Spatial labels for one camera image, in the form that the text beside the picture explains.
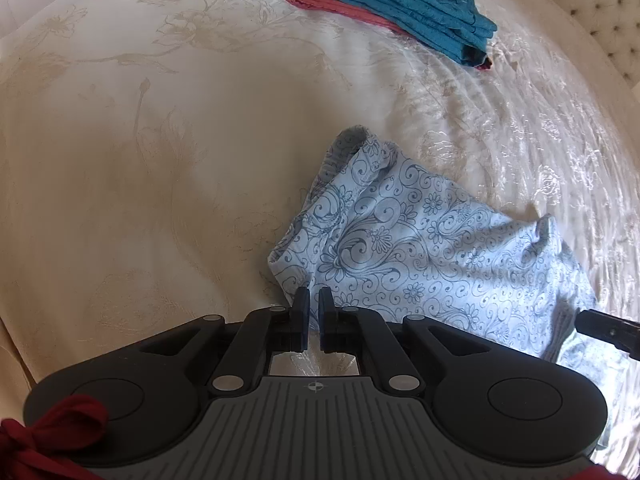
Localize light blue floral pants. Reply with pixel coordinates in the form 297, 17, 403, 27
264, 124, 640, 456

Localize cream embroidered bedspread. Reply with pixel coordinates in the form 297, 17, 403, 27
1, 0, 639, 418

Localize red folded garment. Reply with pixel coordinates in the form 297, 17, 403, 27
288, 0, 498, 67

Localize tufted cream headboard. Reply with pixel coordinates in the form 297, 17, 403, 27
504, 0, 640, 82

